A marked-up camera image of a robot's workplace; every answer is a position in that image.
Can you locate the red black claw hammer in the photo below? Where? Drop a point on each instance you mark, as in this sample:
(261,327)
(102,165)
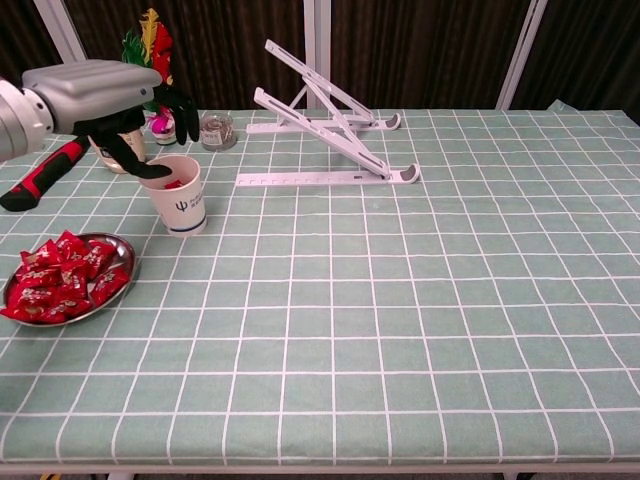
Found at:
(45,172)

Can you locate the round metal plate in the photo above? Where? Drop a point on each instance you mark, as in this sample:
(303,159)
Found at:
(122,250)

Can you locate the white paper cup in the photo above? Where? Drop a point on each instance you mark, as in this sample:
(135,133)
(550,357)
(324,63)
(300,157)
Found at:
(185,210)

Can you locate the colourful toy figure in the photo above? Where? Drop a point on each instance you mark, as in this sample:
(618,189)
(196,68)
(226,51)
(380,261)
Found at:
(161,127)

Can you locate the dark brown pleated curtain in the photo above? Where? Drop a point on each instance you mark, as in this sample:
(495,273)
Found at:
(20,40)
(590,50)
(225,50)
(425,50)

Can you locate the beige dressing bottle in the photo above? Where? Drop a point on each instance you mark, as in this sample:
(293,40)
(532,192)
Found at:
(137,145)

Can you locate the white folding laptop stand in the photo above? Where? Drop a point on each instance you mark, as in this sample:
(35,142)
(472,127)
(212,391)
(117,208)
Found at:
(320,177)

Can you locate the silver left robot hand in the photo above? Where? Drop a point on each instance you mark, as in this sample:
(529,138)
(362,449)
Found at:
(95,87)

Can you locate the green checked tablecloth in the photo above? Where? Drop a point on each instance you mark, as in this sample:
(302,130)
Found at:
(350,300)

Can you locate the white partition post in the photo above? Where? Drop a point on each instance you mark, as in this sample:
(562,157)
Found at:
(60,30)
(320,50)
(520,50)

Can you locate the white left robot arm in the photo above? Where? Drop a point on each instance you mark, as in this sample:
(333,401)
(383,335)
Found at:
(20,120)

